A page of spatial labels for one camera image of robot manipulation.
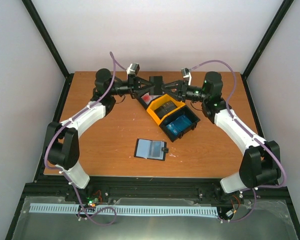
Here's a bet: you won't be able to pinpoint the black bin with blue cards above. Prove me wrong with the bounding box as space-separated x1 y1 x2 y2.
159 105 201 143

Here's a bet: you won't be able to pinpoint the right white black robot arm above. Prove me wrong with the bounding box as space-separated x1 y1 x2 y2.
161 68 282 194

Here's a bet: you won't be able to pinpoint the black leather card holder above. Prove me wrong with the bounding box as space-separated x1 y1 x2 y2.
133 138 169 161

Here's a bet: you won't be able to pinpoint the stack of blue cards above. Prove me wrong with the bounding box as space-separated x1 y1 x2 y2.
166 114 192 136

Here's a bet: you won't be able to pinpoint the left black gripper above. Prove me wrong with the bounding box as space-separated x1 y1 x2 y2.
108 74 155 99

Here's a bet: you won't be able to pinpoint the light blue slotted cable duct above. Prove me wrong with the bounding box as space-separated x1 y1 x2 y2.
28 203 218 218

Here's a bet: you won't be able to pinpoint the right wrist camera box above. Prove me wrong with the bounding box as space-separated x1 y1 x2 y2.
181 67 192 86

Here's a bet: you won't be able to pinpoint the stack of red cards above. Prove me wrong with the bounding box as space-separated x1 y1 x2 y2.
141 94 153 102

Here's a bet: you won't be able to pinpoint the yellow plastic bin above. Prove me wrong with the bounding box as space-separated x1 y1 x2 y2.
146 94 186 126

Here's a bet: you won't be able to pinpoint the black card holders in bin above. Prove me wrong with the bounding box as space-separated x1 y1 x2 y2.
154 100 177 119

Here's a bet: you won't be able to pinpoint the purple cable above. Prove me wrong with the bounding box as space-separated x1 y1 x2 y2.
44 51 131 226
187 59 288 223

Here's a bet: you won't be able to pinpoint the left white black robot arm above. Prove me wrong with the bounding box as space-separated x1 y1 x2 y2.
43 64 155 202

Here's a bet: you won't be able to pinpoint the black aluminium frame rail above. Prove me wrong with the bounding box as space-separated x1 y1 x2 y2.
22 176 290 201

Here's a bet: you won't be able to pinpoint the black bin with red cards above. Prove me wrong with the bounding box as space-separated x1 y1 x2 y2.
133 92 163 110

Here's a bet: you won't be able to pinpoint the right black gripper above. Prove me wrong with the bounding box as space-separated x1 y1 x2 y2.
161 80 208 103

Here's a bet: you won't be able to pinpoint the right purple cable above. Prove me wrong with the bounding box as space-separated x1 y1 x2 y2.
187 59 288 223

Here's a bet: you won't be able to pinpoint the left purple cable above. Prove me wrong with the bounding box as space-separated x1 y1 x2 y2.
44 51 131 226

